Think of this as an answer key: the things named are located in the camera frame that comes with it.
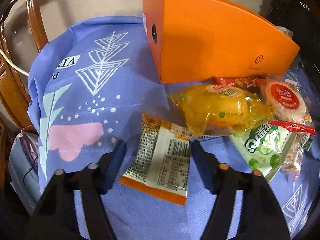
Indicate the brown chocolate bar wrapper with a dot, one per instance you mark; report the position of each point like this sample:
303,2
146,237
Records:
240,82

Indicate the dark carved wooden cabinet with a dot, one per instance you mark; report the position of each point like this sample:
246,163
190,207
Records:
302,18

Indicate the tan bread packet clear wrap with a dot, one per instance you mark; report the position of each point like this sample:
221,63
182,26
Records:
293,162

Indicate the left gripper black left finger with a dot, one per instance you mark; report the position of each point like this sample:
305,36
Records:
55,214

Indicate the orange cardboard box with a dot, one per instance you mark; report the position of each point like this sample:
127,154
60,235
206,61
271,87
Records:
194,40

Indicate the orange yellow cake packet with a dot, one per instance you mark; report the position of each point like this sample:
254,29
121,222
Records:
220,110

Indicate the blue patterned tablecloth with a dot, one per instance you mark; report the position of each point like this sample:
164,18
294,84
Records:
88,89

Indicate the grey blue bag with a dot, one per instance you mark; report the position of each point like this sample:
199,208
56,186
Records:
23,169

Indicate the small gold white snack packet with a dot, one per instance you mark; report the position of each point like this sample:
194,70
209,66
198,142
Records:
161,165

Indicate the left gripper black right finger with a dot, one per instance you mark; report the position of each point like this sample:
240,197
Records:
245,206

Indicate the round rice cracker red label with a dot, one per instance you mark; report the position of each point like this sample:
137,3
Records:
289,110

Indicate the carved wooden chair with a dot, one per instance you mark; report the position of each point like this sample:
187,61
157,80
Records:
21,48

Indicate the green pea snack packet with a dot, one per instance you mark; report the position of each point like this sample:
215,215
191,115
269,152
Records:
264,148

